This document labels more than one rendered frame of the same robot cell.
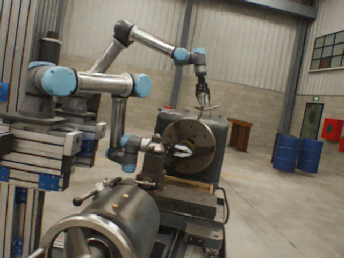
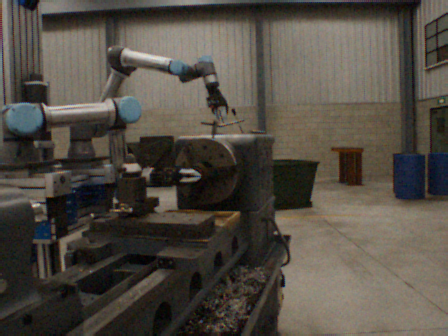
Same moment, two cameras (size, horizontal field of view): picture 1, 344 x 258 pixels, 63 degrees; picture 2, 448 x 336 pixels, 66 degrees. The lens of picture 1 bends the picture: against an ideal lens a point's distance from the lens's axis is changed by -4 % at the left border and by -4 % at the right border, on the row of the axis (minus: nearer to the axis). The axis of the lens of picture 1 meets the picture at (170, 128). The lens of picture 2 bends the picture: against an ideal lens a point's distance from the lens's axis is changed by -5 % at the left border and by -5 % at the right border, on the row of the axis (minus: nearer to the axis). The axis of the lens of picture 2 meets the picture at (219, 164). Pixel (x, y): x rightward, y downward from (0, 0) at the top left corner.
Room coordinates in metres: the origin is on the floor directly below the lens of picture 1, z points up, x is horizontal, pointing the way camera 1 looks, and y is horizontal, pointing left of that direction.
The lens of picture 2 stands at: (-0.02, -0.45, 1.21)
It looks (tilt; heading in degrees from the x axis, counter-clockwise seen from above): 3 degrees down; 9
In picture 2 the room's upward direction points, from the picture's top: 2 degrees counter-clockwise
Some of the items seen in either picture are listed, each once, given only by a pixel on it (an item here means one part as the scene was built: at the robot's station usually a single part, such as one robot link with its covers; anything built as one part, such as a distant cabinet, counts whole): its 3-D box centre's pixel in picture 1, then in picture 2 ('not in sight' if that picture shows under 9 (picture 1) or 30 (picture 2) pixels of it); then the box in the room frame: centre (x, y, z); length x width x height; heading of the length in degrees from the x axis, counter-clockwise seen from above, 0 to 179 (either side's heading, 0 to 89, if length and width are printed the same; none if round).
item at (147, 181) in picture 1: (151, 178); (136, 207); (1.17, 0.04, 0.99); 0.20 x 0.10 x 0.05; 171
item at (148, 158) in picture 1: (153, 162); (133, 186); (1.14, 0.04, 1.07); 0.07 x 0.07 x 0.10; 81
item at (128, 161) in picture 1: (127, 160); not in sight; (1.51, 0.19, 0.97); 0.11 x 0.08 x 0.11; 47
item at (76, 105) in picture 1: (74, 103); (81, 148); (1.74, 0.59, 1.21); 0.15 x 0.15 x 0.10
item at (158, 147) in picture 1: (155, 146); (130, 168); (1.14, 0.05, 1.13); 0.08 x 0.08 x 0.03
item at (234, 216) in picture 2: (176, 188); (190, 221); (1.44, -0.08, 0.89); 0.36 x 0.30 x 0.04; 81
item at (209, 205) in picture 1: (163, 194); (148, 222); (1.13, -0.01, 0.95); 0.43 x 0.17 x 0.05; 81
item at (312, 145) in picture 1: (309, 155); (442, 173); (8.01, -3.98, 0.44); 0.59 x 0.59 x 0.88
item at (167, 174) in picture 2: (162, 148); (166, 176); (1.46, 0.03, 1.08); 0.12 x 0.09 x 0.08; 81
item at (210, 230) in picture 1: (162, 212); (146, 241); (1.08, -0.02, 0.90); 0.47 x 0.30 x 0.06; 81
